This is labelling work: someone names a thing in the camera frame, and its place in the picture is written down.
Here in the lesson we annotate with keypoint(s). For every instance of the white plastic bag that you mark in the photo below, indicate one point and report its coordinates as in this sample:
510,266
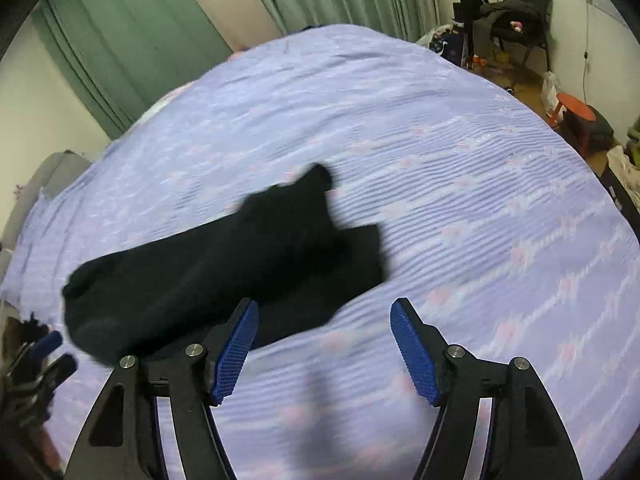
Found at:
549,91

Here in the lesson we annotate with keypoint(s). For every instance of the red round stool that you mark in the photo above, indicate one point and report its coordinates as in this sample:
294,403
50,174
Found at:
572,104

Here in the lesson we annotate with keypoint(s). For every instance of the black chair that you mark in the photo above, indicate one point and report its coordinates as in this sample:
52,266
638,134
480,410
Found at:
532,0

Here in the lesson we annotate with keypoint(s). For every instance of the lavender patterned bed blanket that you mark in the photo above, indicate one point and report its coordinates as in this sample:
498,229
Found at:
400,160

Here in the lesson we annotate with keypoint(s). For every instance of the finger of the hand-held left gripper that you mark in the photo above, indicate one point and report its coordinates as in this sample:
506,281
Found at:
59,369
47,342

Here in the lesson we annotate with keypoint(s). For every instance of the black bag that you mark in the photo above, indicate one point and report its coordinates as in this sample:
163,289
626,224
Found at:
470,5

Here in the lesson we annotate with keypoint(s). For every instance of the grey pillow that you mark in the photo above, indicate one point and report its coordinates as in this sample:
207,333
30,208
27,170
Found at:
45,180

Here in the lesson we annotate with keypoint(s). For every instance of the white crumpled cloth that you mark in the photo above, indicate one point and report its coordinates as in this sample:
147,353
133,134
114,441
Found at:
622,165

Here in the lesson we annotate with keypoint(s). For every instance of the dark floor bag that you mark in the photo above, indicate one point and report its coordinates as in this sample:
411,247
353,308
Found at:
597,130

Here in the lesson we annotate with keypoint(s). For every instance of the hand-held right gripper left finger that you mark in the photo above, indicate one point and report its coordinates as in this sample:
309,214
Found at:
234,357

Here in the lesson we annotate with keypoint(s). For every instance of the dark jacket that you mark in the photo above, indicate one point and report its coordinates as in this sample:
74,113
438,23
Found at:
505,15

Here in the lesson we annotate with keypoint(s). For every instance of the black sock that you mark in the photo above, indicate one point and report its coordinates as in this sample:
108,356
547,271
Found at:
200,270

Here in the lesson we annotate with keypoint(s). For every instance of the dark blue bag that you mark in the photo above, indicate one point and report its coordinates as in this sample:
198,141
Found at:
454,47

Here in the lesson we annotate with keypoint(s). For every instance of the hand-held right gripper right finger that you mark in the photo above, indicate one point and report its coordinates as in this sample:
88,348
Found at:
414,357

